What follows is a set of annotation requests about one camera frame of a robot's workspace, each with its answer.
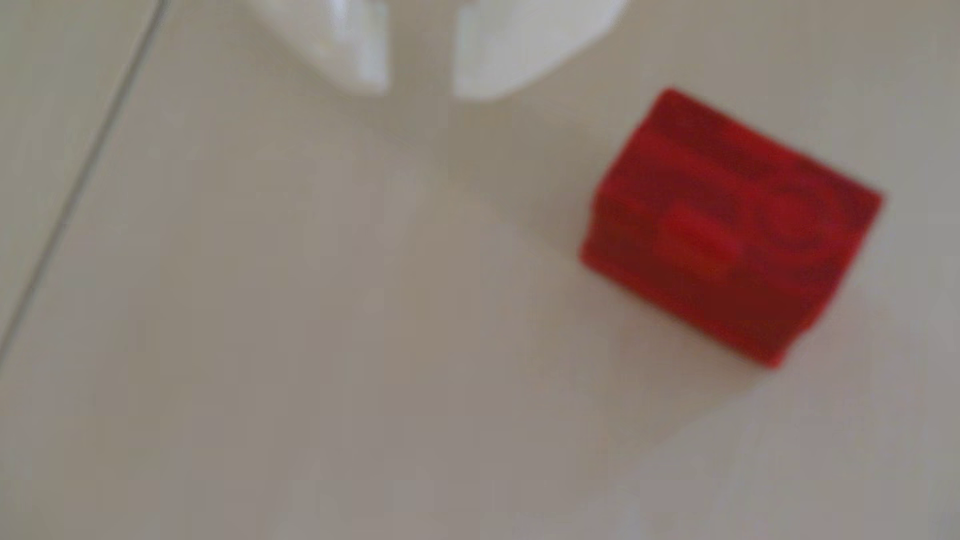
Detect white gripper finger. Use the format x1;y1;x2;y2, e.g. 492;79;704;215
451;0;631;102
240;0;393;96

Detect red block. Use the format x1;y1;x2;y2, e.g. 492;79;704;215
579;86;886;370

